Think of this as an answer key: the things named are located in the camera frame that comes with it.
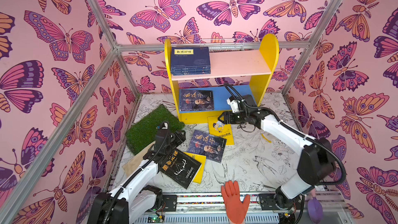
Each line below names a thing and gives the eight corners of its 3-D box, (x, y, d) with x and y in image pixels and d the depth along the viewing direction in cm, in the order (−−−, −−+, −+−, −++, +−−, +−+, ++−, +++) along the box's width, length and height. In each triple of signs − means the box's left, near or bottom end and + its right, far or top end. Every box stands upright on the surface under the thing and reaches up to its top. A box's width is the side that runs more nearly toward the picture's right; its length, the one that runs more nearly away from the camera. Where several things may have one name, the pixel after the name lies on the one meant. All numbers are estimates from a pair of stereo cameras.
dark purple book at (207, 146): (186, 153, 92) (186, 150, 89) (195, 132, 101) (194, 129, 98) (221, 163, 88) (221, 161, 85) (226, 141, 97) (227, 138, 94)
